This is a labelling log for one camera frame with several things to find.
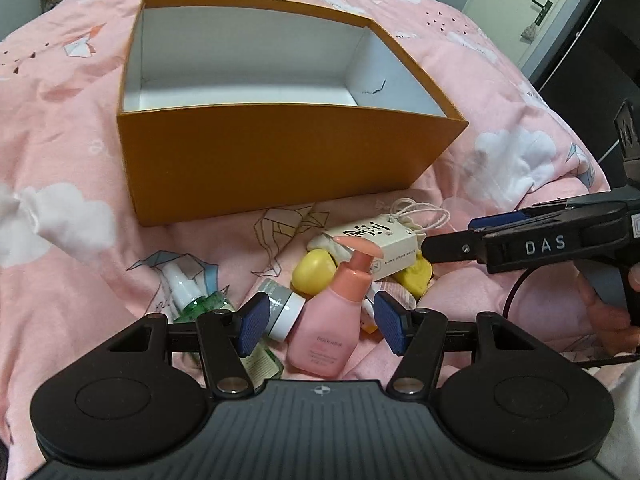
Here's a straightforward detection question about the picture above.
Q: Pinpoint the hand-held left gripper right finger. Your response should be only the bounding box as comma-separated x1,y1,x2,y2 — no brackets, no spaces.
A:
372,290,545,397

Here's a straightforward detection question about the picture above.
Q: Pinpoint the pink striped sachet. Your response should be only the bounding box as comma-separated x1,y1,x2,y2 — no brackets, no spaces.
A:
367,280,419,312

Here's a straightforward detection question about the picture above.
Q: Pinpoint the green pump bottle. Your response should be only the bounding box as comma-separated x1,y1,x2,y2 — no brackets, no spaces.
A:
160,262,284,395

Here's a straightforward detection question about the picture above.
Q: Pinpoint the orange cardboard box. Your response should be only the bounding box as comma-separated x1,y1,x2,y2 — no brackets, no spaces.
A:
116,0,470,228

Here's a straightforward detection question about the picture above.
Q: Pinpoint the deep yellow plastic case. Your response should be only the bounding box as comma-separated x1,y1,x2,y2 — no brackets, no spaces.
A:
392,259,434,297

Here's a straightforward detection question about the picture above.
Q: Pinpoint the small white printed carton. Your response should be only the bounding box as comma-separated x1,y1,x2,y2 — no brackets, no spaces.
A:
322,217,427,281

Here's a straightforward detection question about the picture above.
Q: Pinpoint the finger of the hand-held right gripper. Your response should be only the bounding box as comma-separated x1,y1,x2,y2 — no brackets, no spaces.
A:
468,198,628,234
423,230,490,265

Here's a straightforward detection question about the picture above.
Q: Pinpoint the pale yellow egg-shaped case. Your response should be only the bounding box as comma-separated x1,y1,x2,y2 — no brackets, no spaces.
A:
291,249,337,296

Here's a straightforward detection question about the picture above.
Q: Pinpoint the pink pump bottle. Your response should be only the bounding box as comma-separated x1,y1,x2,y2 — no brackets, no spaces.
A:
286,234,384,380

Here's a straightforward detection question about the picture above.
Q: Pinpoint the dark cabinet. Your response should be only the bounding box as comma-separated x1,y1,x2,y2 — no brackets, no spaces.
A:
520,0,640,196

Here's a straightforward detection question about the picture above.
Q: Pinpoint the black cable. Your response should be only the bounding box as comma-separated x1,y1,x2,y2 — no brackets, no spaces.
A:
504,266,640,367

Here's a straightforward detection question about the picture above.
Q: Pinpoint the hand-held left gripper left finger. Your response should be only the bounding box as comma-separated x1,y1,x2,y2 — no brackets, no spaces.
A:
104,293,273,397

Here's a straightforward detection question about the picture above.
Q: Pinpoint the small white cream jar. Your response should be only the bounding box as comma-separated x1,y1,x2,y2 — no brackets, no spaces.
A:
255,279,307,344

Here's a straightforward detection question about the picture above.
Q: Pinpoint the pink printed blanket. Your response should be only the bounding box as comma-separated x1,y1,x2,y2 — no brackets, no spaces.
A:
0,0,640,411

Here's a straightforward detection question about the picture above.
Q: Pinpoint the person's right hand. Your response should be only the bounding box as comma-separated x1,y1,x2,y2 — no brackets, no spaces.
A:
576,264,640,357

